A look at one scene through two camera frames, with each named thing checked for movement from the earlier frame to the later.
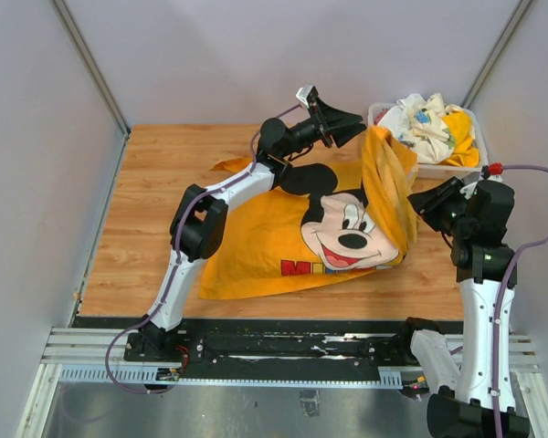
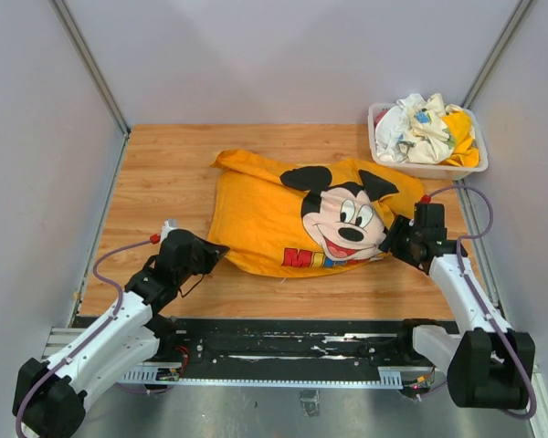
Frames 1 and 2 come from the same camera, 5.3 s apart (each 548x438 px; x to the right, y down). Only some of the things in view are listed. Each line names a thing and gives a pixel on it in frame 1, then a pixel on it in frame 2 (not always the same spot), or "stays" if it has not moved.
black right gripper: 439,206 → 396,234
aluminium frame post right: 498,50 stays
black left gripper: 324,126 → 203,255
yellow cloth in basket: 465,152 stays
